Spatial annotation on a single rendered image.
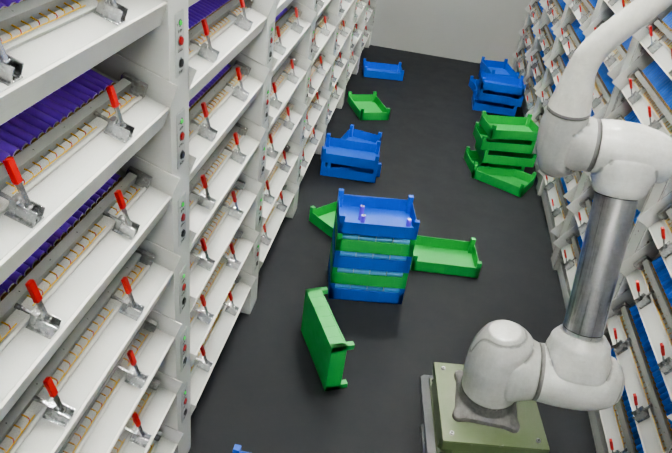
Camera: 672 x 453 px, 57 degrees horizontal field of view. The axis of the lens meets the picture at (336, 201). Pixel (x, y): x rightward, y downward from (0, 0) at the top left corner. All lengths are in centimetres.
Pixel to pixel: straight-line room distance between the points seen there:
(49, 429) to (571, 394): 122
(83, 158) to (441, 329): 176
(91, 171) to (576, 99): 105
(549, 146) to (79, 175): 107
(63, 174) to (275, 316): 155
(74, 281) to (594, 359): 124
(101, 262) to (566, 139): 106
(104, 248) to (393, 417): 128
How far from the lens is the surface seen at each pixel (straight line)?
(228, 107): 173
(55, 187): 99
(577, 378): 176
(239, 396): 217
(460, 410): 184
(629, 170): 162
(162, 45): 121
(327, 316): 216
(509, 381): 174
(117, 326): 132
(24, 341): 103
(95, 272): 114
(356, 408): 217
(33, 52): 90
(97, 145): 109
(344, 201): 250
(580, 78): 153
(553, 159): 161
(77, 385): 123
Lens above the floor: 164
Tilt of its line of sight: 31 degrees down
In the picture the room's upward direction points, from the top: 8 degrees clockwise
